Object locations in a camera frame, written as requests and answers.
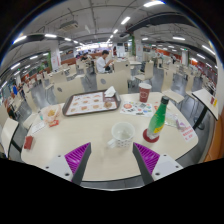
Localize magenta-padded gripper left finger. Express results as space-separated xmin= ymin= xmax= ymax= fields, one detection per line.
xmin=42 ymin=142 xmax=93 ymax=186

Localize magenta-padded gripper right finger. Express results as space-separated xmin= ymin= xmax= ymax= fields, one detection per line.
xmin=132 ymin=142 xmax=184 ymax=186

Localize green drink bottle black cap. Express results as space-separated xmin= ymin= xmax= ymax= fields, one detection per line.
xmin=146 ymin=95 xmax=170 ymax=140

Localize flat round red coaster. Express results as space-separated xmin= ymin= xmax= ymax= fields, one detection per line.
xmin=142 ymin=128 xmax=160 ymax=144

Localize white dotted mug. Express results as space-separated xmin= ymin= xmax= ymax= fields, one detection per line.
xmin=106 ymin=121 xmax=136 ymax=149

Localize white card with red print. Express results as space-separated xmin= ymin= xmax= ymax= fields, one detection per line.
xmin=179 ymin=124 xmax=196 ymax=144

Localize colourful printed flyer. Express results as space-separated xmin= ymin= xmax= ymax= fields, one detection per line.
xmin=119 ymin=100 xmax=156 ymax=118

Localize crumpled food wrapper bag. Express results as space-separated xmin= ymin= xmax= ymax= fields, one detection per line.
xmin=41 ymin=104 xmax=63 ymax=124

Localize red carton box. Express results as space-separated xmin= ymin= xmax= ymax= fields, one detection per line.
xmin=23 ymin=135 xmax=34 ymax=150

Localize brown food tray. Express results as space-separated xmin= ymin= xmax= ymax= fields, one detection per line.
xmin=62 ymin=89 xmax=122 ymax=117

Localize red paper cup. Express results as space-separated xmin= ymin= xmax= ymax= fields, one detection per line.
xmin=138 ymin=82 xmax=153 ymax=103

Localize beige chair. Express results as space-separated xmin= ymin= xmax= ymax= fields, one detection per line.
xmin=95 ymin=71 xmax=129 ymax=95
xmin=53 ymin=77 xmax=86 ymax=104

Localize group of beige chairs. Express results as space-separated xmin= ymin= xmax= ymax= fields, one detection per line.
xmin=19 ymin=57 xmax=216 ymax=103

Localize ceiling air conditioner unit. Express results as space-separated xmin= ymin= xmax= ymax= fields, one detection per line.
xmin=59 ymin=20 xmax=80 ymax=32

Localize ceiling strip lights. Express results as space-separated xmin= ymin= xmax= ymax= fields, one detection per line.
xmin=11 ymin=0 xmax=218 ymax=71

